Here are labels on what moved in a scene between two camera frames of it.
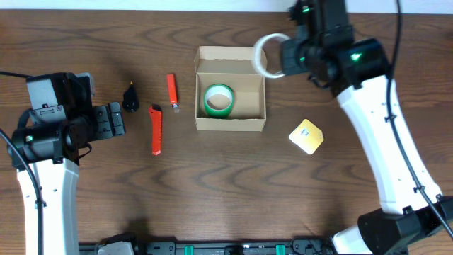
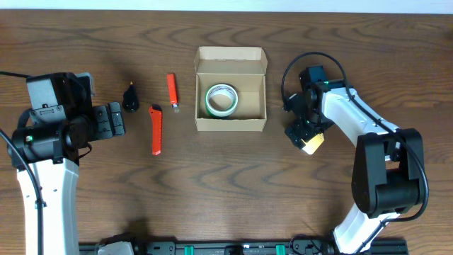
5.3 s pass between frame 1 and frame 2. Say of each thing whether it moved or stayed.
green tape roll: stayed
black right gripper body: moved
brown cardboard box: stayed
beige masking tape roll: moved
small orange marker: stayed
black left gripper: stayed
